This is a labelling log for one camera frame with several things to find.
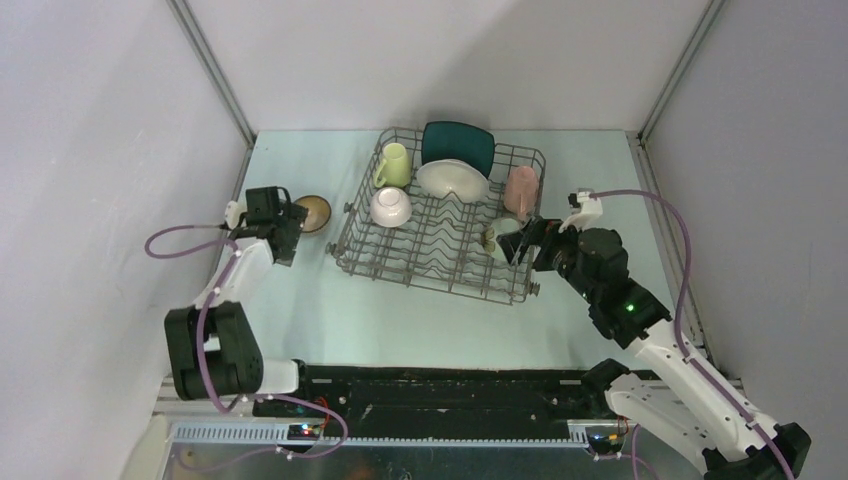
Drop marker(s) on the small white bowl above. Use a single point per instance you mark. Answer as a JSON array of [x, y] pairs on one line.
[[390, 207]]

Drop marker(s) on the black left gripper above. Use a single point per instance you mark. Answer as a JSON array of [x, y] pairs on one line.
[[292, 216]]

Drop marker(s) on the large white plate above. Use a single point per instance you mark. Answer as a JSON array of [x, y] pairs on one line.
[[451, 177]]

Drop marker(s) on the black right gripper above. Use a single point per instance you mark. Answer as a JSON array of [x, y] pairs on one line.
[[543, 233]]

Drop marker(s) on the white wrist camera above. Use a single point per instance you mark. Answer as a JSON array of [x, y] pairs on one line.
[[233, 213], [586, 209]]

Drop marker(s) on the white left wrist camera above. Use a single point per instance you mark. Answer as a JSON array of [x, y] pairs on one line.
[[233, 213]]

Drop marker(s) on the teal square plate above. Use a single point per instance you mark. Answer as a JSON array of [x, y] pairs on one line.
[[459, 141]]

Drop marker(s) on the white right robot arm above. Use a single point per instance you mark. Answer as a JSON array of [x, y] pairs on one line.
[[716, 428]]

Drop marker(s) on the grey wire dish rack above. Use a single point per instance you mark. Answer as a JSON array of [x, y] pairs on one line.
[[440, 248]]

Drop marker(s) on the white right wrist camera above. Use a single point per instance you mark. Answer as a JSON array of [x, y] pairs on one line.
[[586, 209]]

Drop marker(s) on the pink mug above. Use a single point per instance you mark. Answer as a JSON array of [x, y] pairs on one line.
[[521, 192]]

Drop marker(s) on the brown dotted bowl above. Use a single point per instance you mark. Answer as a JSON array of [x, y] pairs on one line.
[[319, 213]]

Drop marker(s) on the light green mug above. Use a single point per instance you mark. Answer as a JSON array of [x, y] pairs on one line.
[[394, 168]]

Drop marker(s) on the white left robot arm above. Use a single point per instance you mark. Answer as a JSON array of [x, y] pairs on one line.
[[212, 349]]

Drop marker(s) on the green ceramic bowl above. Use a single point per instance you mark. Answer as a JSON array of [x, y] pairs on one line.
[[499, 226]]

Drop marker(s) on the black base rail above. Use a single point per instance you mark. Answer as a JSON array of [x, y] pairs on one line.
[[415, 407]]

